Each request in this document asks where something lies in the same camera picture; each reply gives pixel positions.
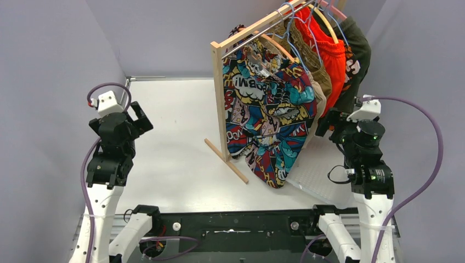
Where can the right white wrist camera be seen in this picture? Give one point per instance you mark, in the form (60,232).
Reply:
(368,108)

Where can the red orange shorts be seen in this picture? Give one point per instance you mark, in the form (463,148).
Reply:
(337,77)

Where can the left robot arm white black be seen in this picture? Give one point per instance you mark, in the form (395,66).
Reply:
(106,169)

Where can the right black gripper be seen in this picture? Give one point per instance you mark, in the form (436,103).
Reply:
(335,118)

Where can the comic print shorts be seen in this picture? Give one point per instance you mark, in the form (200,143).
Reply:
(270,105)

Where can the cream wooden hanger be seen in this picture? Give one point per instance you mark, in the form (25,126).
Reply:
(315,9)

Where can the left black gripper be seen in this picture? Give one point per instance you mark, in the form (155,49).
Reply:
(137,118)

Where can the beige shorts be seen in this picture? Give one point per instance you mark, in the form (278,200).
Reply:
(321,104)

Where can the dark green patterned shorts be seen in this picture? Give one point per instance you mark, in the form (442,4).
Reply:
(358,59)

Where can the pink plastic hanger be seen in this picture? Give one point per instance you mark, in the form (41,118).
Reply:
(332,9)

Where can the wooden clothes rack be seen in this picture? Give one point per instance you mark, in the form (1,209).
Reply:
(217,51)

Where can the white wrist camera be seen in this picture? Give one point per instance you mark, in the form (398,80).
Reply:
(107,104)
(368,108)

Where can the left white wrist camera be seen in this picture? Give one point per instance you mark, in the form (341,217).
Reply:
(107,104)

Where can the olive brown shorts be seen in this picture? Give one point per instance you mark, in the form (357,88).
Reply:
(309,57)

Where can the white plastic basket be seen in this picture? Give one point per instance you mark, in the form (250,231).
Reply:
(315,168)

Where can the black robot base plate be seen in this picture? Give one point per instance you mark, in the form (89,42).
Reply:
(235,231)

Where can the wooden clothes hanger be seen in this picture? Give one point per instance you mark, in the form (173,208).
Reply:
(276,45)

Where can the light blue wire hanger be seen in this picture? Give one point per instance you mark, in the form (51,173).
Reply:
(288,35)

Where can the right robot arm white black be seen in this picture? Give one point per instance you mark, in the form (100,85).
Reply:
(372,187)

